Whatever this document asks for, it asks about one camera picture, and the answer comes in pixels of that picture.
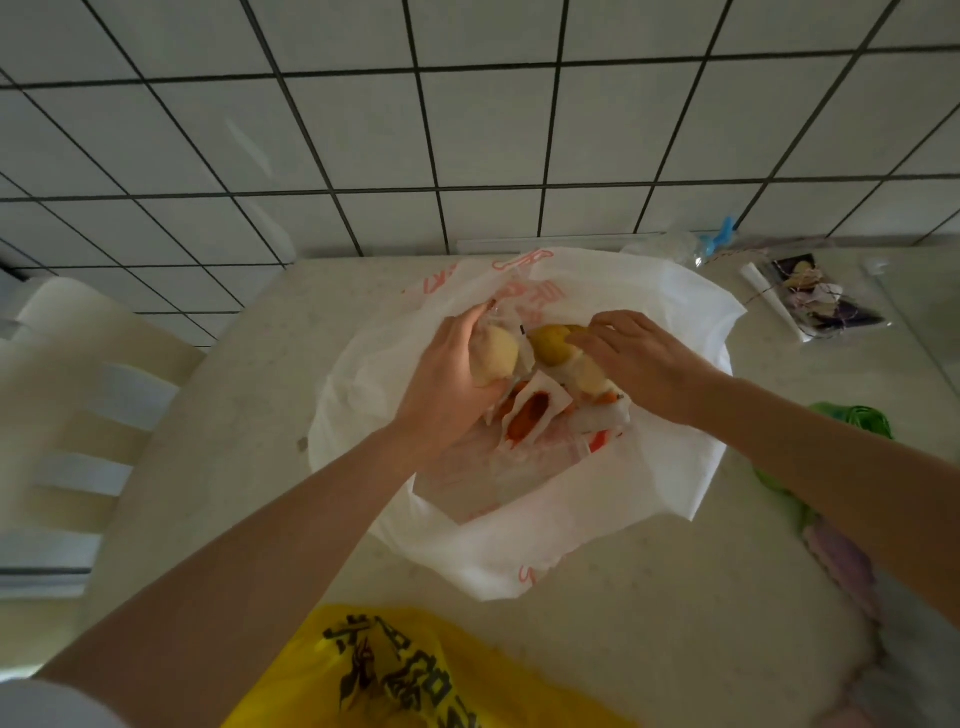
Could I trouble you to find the person's right hand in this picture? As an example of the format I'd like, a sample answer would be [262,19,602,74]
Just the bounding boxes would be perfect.
[566,309,733,429]

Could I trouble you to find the person's left hand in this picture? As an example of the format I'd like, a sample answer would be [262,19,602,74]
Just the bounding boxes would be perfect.
[389,299,519,460]

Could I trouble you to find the orange sausages bunch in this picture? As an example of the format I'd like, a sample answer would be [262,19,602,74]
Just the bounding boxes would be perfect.
[487,374,631,455]

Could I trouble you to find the white plastic bag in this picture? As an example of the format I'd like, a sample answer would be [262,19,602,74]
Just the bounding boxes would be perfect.
[307,247,749,603]

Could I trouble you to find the yellow lemon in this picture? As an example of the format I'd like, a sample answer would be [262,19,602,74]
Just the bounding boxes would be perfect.
[527,323,590,369]

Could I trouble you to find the yellow plastic bag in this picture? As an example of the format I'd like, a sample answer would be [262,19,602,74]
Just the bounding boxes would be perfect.
[224,603,639,728]

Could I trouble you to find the person's right forearm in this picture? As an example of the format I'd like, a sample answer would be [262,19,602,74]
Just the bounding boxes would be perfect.
[701,374,960,631]

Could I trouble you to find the person's left forearm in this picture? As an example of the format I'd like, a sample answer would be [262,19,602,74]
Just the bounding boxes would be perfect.
[33,423,421,728]

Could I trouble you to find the green bag roll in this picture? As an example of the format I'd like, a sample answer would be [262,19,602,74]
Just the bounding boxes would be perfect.
[753,401,895,526]

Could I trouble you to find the small clear blue-cap bottle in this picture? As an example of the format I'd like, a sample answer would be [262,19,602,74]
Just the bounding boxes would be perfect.
[622,217,740,268]

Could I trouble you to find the round dining table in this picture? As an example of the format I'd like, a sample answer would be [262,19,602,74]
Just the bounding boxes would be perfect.
[82,247,960,728]

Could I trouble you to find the white slatted chair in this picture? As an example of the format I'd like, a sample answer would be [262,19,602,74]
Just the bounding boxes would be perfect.
[0,277,208,601]

